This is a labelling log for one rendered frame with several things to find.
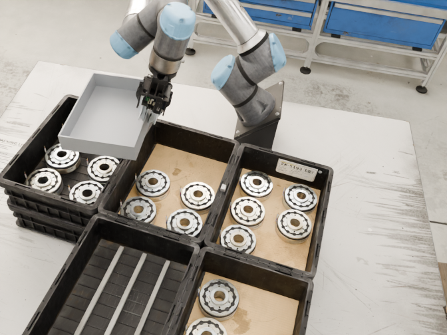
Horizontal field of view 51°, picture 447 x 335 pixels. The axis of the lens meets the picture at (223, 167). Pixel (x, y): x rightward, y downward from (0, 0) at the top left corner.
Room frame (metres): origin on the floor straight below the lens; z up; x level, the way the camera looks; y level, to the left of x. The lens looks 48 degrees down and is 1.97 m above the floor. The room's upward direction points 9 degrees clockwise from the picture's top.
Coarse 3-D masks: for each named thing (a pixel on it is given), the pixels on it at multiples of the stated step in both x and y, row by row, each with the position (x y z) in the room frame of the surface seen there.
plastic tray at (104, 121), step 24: (96, 72) 1.07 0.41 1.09; (96, 96) 1.02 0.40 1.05; (120, 96) 1.03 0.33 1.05; (72, 120) 0.88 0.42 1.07; (96, 120) 0.92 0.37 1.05; (120, 120) 0.93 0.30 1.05; (144, 120) 0.90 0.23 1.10; (72, 144) 0.80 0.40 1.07; (96, 144) 0.80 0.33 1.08; (120, 144) 0.80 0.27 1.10
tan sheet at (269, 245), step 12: (276, 180) 0.99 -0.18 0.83; (276, 192) 0.94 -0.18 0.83; (264, 204) 0.89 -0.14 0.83; (276, 204) 0.90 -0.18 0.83; (228, 216) 0.82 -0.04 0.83; (276, 216) 0.85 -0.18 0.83; (312, 216) 0.87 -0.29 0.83; (264, 228) 0.80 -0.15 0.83; (312, 228) 0.83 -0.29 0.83; (264, 240) 0.76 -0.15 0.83; (276, 240) 0.77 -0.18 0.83; (264, 252) 0.72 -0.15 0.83; (276, 252) 0.72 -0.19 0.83; (288, 252) 0.73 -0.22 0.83; (300, 252) 0.74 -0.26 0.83; (288, 264) 0.69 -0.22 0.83; (300, 264) 0.70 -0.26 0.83
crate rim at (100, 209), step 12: (156, 120) 1.08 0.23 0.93; (192, 132) 1.06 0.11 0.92; (204, 132) 1.06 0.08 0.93; (228, 168) 0.92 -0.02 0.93; (108, 192) 0.77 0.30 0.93; (216, 192) 0.83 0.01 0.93; (216, 204) 0.79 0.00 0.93; (120, 216) 0.70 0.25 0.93; (156, 228) 0.68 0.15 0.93; (204, 228) 0.70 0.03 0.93; (192, 240) 0.66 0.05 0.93
